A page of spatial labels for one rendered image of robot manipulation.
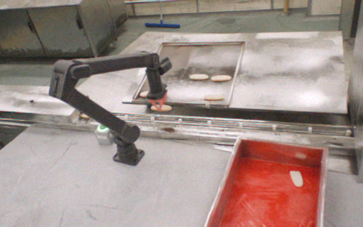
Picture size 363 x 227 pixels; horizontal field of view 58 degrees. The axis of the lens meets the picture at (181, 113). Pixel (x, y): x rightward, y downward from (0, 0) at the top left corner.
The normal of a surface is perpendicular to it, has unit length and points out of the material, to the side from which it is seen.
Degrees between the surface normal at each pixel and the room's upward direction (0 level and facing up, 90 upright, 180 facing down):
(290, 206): 0
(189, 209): 0
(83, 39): 90
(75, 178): 0
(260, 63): 10
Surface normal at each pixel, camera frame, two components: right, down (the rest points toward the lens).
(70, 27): -0.32, 0.59
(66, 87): 0.78, 0.25
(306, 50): -0.21, -0.69
